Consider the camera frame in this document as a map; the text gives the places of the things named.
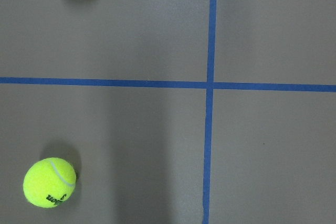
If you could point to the yellow tennis ball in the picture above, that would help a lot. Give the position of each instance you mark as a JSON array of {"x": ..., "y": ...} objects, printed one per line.
[{"x": 49, "y": 182}]

